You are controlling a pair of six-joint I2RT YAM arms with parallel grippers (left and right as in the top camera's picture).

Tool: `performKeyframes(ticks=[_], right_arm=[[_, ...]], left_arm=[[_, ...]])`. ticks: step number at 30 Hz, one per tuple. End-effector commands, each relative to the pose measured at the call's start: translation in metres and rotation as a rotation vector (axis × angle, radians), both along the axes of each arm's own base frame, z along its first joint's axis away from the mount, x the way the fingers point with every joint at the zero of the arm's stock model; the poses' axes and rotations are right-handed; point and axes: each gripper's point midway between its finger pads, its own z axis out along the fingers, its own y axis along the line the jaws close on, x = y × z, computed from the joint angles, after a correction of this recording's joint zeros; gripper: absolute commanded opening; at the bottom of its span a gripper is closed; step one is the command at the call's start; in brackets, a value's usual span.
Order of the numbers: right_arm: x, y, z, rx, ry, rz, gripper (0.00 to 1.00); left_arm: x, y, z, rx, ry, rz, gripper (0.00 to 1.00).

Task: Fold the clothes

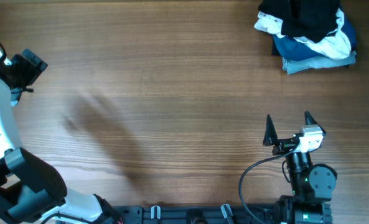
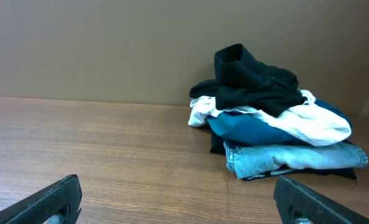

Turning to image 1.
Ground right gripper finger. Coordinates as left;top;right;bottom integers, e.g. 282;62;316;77
263;114;278;146
304;111;326;134

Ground black t-shirt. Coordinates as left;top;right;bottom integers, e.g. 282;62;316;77
258;0;340;43

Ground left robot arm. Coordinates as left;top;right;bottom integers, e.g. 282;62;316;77
0;43;124;223

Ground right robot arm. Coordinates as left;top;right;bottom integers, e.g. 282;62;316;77
263;111;337;224

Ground light blue folded garment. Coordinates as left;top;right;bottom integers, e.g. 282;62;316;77
283;51;357;75

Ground dark blue folded garment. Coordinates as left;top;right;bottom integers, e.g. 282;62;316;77
273;16;357;61

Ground white black-striped folded garment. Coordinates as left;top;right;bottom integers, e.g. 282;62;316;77
255;9;355;61

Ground right black cable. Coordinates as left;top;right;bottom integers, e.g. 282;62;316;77
238;142;300;224

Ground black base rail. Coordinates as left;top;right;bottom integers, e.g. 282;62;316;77
109;203;333;224

